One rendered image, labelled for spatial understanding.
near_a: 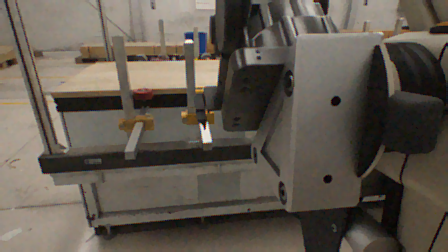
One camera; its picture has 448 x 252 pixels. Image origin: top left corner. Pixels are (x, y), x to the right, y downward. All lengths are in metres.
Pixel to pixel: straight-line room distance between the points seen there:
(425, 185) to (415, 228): 0.12
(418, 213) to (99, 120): 1.27
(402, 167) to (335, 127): 0.10
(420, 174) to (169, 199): 1.48
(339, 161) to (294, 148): 0.03
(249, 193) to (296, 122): 1.52
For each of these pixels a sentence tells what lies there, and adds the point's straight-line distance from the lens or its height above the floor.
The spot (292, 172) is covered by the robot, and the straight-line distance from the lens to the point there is 0.17.
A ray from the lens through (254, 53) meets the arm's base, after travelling 0.18.
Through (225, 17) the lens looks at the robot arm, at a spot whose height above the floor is 1.23.
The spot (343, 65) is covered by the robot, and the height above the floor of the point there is 1.21.
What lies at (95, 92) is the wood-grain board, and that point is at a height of 0.89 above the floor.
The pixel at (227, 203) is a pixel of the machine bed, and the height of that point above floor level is 0.17.
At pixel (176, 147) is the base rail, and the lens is 1.15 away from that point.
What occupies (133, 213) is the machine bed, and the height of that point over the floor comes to 0.17.
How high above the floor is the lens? 1.24
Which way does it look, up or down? 24 degrees down
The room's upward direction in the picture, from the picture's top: straight up
